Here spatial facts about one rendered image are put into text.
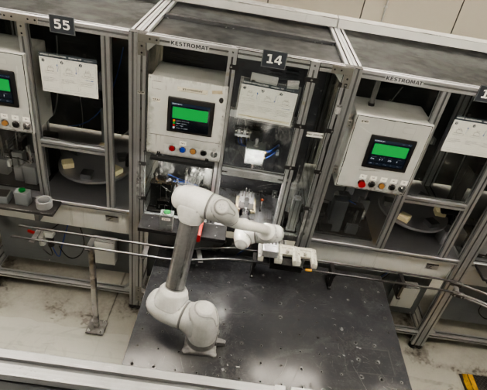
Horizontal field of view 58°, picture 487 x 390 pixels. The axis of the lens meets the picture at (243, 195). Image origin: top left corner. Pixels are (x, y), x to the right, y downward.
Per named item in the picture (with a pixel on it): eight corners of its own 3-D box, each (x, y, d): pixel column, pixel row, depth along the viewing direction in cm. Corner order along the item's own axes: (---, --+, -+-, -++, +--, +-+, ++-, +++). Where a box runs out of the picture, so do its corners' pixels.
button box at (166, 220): (159, 229, 270) (159, 213, 263) (161, 221, 276) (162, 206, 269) (171, 231, 270) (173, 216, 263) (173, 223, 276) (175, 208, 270)
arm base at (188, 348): (223, 360, 229) (224, 353, 226) (180, 354, 228) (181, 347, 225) (226, 331, 244) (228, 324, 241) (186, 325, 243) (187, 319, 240)
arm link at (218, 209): (244, 207, 217) (218, 198, 220) (238, 197, 200) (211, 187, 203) (234, 232, 214) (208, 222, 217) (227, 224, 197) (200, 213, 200)
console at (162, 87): (145, 153, 251) (146, 76, 225) (156, 131, 275) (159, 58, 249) (218, 165, 253) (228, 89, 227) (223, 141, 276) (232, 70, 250)
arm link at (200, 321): (208, 353, 224) (213, 325, 212) (176, 338, 229) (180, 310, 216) (221, 330, 237) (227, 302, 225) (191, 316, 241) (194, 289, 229)
